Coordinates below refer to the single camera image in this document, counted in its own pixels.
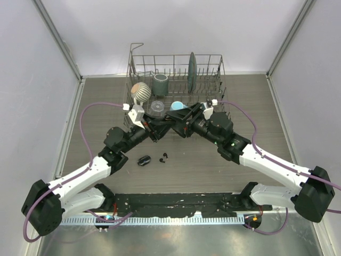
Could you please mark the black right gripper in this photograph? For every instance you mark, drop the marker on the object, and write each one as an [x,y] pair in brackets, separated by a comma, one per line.
[181,126]

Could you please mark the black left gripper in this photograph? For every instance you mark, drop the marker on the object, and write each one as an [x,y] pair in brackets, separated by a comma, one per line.
[156,126]

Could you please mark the black earbud charging case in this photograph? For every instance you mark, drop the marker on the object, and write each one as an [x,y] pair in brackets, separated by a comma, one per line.
[144,160]

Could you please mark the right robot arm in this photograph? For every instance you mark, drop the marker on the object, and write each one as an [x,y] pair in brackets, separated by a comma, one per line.
[308,191]

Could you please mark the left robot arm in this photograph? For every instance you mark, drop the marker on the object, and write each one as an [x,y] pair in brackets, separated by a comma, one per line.
[48,203]

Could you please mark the light blue mug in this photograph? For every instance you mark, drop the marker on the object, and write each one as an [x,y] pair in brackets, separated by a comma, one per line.
[177,105]

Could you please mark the clear drinking glass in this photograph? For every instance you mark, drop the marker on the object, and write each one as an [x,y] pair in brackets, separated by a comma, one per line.
[157,109]

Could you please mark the grey ceramic cup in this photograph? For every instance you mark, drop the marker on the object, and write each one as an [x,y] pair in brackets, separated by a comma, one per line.
[160,85]

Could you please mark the striped beige mug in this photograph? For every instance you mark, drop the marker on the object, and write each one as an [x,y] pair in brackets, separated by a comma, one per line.
[140,93]

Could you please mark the dark teal plate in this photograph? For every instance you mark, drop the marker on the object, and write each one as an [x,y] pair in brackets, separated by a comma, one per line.
[192,73]

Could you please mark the grey wire dish rack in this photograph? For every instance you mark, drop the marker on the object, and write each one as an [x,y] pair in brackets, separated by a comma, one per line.
[210,83]

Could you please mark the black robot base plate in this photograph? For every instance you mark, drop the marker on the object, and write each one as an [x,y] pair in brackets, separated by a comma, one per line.
[180,205]

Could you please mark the white slotted cable duct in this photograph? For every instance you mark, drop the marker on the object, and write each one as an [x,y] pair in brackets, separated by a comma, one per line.
[197,219]

